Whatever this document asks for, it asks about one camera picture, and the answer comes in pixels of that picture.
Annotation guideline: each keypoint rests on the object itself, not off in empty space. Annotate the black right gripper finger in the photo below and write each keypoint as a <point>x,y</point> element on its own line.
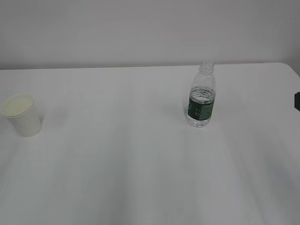
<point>297,101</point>

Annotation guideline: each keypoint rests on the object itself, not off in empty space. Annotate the clear green-label water bottle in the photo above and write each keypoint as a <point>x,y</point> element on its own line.
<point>202,95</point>

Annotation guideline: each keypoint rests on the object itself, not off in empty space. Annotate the white paper cup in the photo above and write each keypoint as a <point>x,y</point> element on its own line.
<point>20,111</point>

